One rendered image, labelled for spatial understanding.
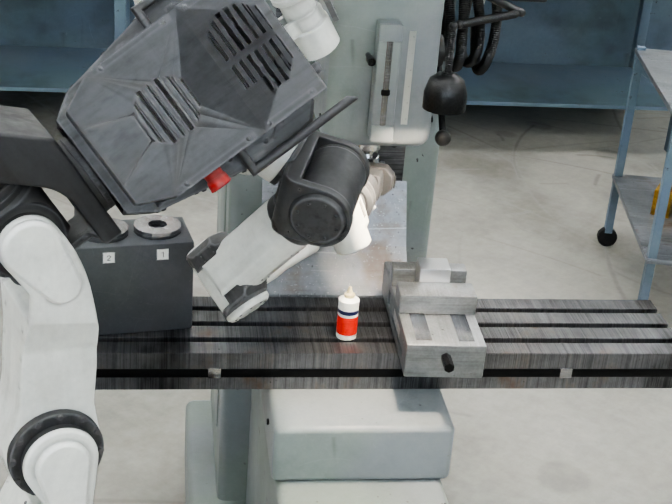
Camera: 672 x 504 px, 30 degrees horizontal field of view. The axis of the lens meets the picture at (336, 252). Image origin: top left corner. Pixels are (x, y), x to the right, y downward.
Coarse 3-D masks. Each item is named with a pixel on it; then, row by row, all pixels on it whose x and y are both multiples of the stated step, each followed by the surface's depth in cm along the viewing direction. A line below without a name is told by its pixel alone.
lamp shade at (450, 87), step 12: (444, 72) 204; (432, 84) 204; (444, 84) 203; (456, 84) 203; (432, 96) 204; (444, 96) 203; (456, 96) 203; (432, 108) 204; (444, 108) 204; (456, 108) 204
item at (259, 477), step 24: (264, 432) 260; (264, 456) 259; (264, 480) 258; (288, 480) 235; (312, 480) 235; (336, 480) 236; (360, 480) 236; (384, 480) 237; (408, 480) 237; (432, 480) 238
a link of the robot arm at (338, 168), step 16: (320, 160) 180; (336, 160) 179; (352, 160) 181; (304, 176) 178; (320, 176) 176; (336, 176) 176; (352, 176) 179; (352, 192) 177; (272, 208) 183; (352, 208) 176; (288, 240) 184
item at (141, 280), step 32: (128, 224) 240; (160, 224) 240; (96, 256) 231; (128, 256) 233; (160, 256) 234; (96, 288) 233; (128, 288) 235; (160, 288) 237; (192, 288) 240; (128, 320) 238; (160, 320) 240
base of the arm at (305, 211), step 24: (312, 144) 180; (336, 144) 183; (288, 168) 175; (288, 192) 174; (312, 192) 173; (336, 192) 173; (288, 216) 176; (312, 216) 174; (336, 216) 173; (312, 240) 177; (336, 240) 177
